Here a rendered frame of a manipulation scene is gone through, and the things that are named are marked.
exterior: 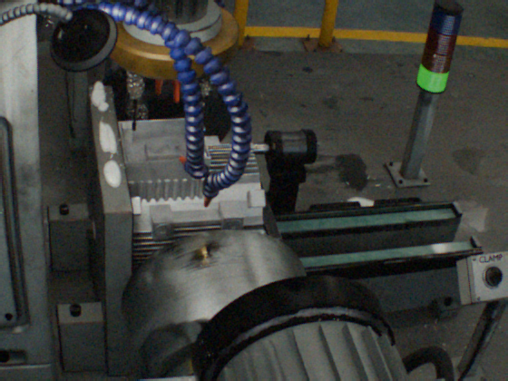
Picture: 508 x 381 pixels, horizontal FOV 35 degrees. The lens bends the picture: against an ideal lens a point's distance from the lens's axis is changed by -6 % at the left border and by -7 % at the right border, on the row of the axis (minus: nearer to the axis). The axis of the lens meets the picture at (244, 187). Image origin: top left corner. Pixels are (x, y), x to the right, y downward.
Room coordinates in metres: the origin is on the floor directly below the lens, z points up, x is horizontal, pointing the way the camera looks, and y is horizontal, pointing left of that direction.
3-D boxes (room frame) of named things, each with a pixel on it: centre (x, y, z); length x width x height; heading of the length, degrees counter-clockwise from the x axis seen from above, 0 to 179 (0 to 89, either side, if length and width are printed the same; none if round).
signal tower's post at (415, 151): (1.44, -0.34, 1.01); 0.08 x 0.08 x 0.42; 18
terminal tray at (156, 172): (0.98, 0.12, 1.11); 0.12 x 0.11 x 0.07; 108
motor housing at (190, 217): (0.99, 0.08, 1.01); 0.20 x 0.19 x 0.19; 108
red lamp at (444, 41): (1.44, -0.34, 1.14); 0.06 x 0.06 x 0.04
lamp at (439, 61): (1.44, -0.34, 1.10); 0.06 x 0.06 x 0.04
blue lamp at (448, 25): (1.44, -0.34, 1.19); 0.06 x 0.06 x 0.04
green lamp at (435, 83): (1.44, -0.34, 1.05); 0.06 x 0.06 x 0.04
